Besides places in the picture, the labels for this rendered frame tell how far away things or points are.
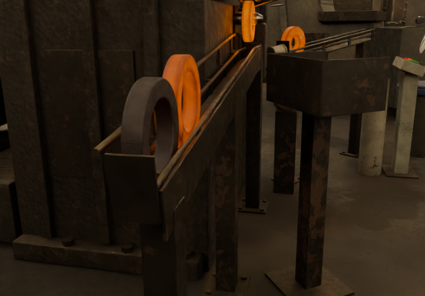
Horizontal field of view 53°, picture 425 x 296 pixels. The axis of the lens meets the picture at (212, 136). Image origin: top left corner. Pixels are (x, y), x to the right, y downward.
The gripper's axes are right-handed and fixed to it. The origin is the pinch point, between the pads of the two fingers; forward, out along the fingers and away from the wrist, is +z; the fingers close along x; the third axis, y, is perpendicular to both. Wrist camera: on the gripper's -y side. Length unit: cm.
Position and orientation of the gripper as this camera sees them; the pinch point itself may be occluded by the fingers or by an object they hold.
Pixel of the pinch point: (420, 50)
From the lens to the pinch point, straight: 237.7
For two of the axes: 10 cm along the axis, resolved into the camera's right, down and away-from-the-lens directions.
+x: 2.2, -2.6, 9.4
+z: -3.2, 8.9, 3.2
